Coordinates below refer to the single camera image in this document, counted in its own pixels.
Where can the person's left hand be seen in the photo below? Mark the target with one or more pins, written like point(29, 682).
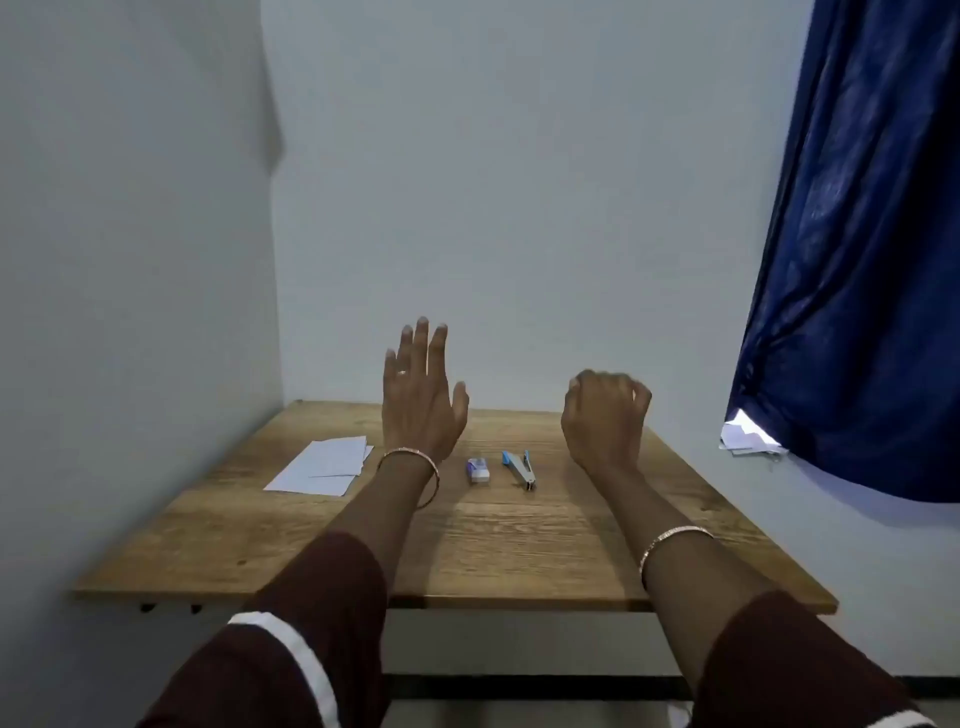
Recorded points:
point(416, 405)

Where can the person's left forearm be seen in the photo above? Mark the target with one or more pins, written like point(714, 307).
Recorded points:
point(375, 510)

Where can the maroon left sleeve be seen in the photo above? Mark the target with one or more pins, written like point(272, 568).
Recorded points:
point(337, 585)

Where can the blue silver stapler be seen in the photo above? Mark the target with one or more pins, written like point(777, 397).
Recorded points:
point(521, 472)

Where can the pile of white paper scraps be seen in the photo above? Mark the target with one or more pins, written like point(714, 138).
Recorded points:
point(742, 435)

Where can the white blue staples box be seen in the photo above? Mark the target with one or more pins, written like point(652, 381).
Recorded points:
point(478, 471)

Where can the maroon sleeve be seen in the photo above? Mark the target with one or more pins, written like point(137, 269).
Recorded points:
point(787, 660)
point(337, 585)

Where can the dark blue curtain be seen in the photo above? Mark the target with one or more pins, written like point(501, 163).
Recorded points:
point(862, 262)

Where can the person's right forearm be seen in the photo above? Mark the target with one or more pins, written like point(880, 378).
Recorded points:
point(675, 577)

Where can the person's right hand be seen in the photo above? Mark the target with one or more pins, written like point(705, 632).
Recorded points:
point(604, 420)

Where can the maroon right sleeve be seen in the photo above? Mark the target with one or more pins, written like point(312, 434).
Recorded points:
point(787, 660)

